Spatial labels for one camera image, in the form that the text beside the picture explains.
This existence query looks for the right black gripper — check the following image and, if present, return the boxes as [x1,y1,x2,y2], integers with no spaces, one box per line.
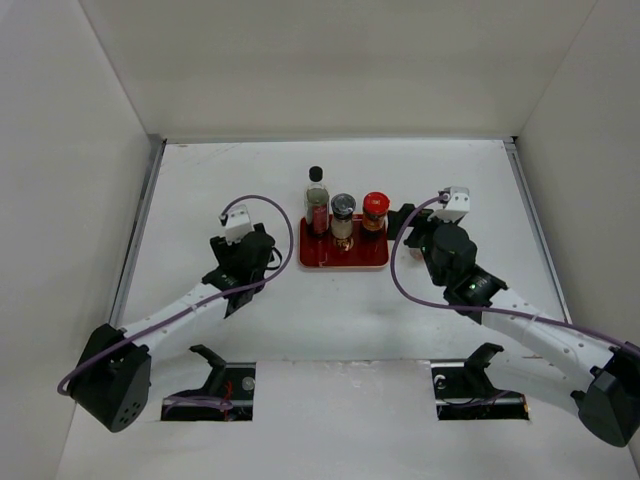
[387,203,461,286]

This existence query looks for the red lid chili sauce jar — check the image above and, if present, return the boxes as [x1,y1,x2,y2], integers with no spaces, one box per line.
[361,191,391,235]

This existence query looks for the tall dark vinegar bottle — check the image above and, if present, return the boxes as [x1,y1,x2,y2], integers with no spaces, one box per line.
[304,166,330,237]

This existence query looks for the white pepper shaker jar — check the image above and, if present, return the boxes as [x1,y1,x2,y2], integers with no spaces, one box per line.
[331,193,356,251]

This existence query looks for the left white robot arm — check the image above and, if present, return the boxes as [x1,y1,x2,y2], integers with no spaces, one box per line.
[59,222,280,433]

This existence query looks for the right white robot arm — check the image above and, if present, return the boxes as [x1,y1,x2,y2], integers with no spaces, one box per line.
[387,197,639,447]

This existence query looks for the red lacquer tray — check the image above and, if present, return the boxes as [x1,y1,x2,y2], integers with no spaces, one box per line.
[296,214,390,270]

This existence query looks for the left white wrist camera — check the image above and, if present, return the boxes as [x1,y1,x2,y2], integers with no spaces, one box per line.
[219,204,253,245]

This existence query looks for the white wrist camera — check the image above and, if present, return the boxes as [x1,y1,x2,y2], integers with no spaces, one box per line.
[219,204,253,245]
[428,186,471,224]

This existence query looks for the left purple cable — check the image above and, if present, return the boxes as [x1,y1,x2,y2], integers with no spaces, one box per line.
[56,194,294,396]

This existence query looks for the purple cable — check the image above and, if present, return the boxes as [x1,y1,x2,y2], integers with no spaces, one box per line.
[56,194,294,396]
[389,195,640,357]

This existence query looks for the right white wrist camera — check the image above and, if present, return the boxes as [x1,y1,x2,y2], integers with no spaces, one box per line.
[428,186,471,224]

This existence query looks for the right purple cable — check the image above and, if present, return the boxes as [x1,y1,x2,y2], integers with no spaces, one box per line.
[389,195,640,357]

